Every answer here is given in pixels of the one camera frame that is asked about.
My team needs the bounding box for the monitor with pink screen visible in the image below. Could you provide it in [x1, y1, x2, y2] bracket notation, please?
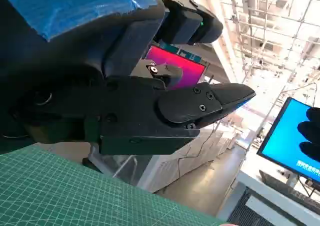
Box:
[139, 44, 210, 91]

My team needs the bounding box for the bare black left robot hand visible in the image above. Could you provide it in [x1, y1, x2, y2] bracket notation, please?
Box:
[0, 0, 257, 157]

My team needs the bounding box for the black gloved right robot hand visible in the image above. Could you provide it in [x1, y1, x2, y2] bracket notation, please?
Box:
[298, 107, 320, 163]

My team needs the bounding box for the white unit with vent grille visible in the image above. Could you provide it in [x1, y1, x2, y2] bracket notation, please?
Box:
[217, 170, 320, 226]

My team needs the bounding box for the green cutting mat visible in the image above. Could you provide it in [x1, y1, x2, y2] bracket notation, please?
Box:
[0, 143, 227, 226]

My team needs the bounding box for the white cabinet with mesh panel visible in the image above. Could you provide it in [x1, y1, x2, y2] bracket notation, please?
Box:
[82, 130, 240, 195]

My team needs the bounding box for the thin hanging black cable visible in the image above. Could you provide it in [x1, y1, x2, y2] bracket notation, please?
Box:
[177, 121, 219, 178]

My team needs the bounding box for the monitor with blue screen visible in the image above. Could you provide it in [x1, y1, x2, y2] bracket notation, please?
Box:
[256, 96, 320, 185]

